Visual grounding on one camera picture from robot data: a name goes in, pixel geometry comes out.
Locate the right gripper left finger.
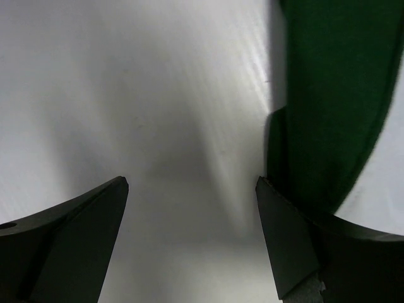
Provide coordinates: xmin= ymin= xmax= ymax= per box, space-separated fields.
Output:
xmin=1 ymin=176 xmax=129 ymax=303

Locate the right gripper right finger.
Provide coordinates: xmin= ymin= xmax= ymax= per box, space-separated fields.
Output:
xmin=256 ymin=177 xmax=403 ymax=302

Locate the white green-sleeved printed t-shirt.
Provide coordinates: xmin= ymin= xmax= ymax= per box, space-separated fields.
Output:
xmin=264 ymin=0 xmax=404 ymax=218

